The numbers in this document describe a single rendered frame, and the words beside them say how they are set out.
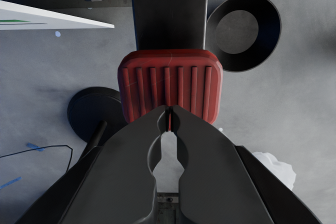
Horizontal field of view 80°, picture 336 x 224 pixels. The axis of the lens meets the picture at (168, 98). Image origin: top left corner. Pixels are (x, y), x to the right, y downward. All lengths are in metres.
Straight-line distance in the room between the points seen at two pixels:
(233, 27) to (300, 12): 0.27
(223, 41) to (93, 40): 0.56
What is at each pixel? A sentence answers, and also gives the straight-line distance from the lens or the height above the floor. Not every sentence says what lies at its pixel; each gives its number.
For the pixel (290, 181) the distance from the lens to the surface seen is 1.34.
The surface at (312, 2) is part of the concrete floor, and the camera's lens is 1.04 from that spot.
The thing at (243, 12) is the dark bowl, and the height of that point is 0.00.
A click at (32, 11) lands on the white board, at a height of 0.50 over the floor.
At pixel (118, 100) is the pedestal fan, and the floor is 0.03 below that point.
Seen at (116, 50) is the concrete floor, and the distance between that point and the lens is 0.95.
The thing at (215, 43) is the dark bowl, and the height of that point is 0.01.
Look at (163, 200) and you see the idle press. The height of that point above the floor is 0.03.
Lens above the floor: 0.88
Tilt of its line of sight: 61 degrees down
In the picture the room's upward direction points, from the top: 178 degrees counter-clockwise
